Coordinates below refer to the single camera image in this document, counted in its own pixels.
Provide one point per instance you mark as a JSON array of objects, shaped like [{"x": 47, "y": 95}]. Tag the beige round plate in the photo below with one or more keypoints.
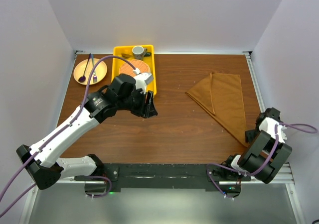
[{"x": 101, "y": 71}]

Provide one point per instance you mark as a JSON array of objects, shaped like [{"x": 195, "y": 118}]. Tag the orange cloth napkin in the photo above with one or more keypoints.
[{"x": 221, "y": 96}]

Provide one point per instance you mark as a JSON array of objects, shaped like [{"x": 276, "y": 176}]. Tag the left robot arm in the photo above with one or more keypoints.
[{"x": 42, "y": 160}]

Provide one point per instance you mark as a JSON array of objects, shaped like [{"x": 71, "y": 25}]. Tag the purple metal spoon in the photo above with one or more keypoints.
[{"x": 83, "y": 77}]

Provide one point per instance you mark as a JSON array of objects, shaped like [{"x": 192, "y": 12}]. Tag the iridescent metal fork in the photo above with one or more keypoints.
[{"x": 94, "y": 76}]

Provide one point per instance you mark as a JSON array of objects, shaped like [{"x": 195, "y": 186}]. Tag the woven orange round plate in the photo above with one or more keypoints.
[{"x": 127, "y": 69}]

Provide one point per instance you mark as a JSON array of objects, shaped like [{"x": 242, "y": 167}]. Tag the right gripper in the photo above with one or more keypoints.
[{"x": 249, "y": 136}]

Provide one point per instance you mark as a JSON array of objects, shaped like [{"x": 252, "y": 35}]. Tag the white cup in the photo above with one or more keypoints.
[{"x": 138, "y": 52}]

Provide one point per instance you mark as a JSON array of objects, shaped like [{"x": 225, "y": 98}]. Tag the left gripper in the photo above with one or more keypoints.
[{"x": 151, "y": 110}]

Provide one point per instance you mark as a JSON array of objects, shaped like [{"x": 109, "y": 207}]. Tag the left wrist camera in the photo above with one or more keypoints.
[{"x": 144, "y": 78}]

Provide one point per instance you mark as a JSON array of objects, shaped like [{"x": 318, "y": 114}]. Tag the aluminium frame rail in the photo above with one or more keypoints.
[{"x": 259, "y": 89}]

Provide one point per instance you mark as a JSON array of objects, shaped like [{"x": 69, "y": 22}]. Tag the dark green utensil in tray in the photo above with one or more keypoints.
[{"x": 147, "y": 53}]

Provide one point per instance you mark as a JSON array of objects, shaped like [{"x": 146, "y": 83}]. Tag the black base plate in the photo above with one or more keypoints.
[{"x": 173, "y": 176}]

